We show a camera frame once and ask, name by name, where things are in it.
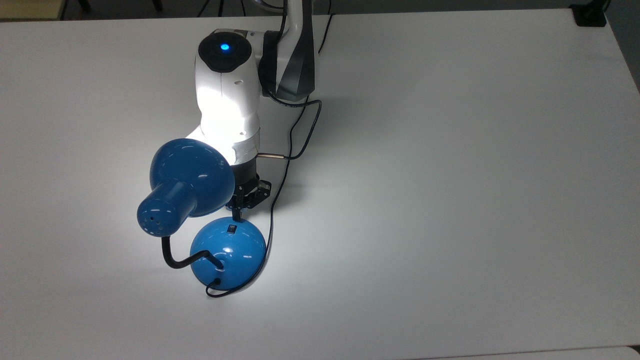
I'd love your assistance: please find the black table clamp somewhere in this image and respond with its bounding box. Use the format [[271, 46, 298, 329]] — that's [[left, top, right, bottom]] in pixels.
[[570, 0, 612, 28]]

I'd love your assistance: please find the black robot cable with connector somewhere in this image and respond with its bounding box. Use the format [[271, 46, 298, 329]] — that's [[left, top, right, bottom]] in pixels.
[[257, 0, 323, 161]]

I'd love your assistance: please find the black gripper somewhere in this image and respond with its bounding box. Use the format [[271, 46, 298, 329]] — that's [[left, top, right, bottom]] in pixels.
[[226, 159, 273, 223]]

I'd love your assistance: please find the light wooden furniture piece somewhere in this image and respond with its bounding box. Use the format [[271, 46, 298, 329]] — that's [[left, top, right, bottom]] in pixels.
[[0, 0, 69, 21]]

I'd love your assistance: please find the thin black lamp power cord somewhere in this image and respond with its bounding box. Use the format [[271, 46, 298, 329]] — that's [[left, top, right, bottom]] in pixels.
[[205, 12, 335, 299]]

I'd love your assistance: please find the blue gooseneck desk lamp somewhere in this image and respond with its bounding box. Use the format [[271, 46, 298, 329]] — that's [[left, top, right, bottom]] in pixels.
[[136, 137, 268, 292]]

